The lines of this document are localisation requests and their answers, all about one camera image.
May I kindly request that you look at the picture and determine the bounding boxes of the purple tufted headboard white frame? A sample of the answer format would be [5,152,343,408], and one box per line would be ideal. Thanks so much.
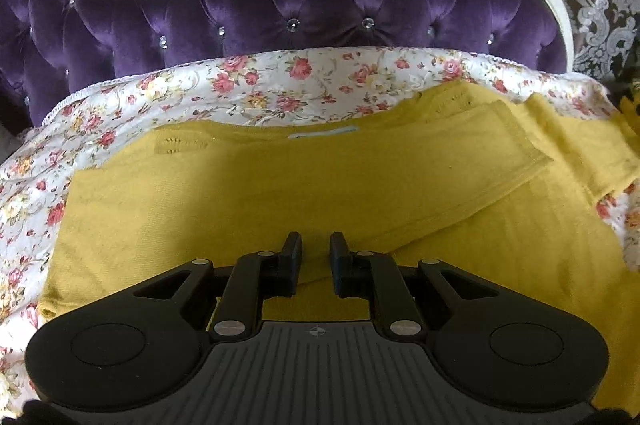
[0,0,576,140]

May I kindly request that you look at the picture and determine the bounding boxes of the floral quilted bedspread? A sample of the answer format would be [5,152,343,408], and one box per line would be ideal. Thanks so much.
[0,46,640,406]

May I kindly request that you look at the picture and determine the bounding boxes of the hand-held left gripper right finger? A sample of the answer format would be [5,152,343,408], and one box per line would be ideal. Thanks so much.
[329,231,507,342]

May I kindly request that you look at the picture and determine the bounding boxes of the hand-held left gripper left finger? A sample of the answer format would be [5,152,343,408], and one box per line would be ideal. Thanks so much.
[131,231,304,342]

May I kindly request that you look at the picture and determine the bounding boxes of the yellow knit sweater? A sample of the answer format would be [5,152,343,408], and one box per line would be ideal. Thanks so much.
[39,82,640,411]

